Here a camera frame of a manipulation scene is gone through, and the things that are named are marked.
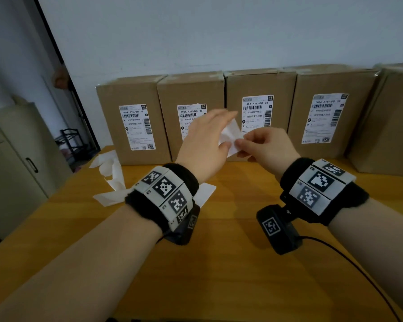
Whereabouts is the person's left hand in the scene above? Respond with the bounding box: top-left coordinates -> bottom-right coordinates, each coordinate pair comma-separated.
175,109 -> 238,184

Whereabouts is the person's right hand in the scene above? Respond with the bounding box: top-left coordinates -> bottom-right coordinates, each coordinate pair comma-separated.
234,126 -> 301,180

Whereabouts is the shipping label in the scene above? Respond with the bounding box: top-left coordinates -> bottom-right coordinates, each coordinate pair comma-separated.
240,94 -> 274,136
218,119 -> 245,158
301,93 -> 349,144
176,103 -> 208,141
118,103 -> 156,151

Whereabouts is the brown cardboard box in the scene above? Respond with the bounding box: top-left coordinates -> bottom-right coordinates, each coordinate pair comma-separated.
96,75 -> 172,165
287,64 -> 380,161
224,68 -> 298,161
347,62 -> 403,177
157,71 -> 226,161

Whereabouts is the person's left forearm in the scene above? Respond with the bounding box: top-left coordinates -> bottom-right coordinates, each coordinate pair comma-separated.
0,206 -> 163,322

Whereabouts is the person's right forearm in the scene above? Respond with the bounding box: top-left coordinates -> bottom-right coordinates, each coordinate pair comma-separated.
328,197 -> 403,319

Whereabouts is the black wristband with marker tiles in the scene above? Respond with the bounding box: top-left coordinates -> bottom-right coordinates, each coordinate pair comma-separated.
124,163 -> 200,232
279,157 -> 370,227

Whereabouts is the black shoe rack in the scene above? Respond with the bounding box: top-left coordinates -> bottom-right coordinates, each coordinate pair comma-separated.
55,128 -> 98,161

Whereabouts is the cream wooden cabinet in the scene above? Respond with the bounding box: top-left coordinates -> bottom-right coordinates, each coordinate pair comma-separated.
0,103 -> 73,242

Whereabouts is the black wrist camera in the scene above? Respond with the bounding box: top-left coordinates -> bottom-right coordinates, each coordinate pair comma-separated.
161,203 -> 201,246
256,204 -> 303,255

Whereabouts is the black camera cable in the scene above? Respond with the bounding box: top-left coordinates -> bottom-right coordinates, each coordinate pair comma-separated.
299,236 -> 402,322

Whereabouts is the metal door handle plate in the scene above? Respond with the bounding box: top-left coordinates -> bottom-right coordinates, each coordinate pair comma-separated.
52,63 -> 71,89

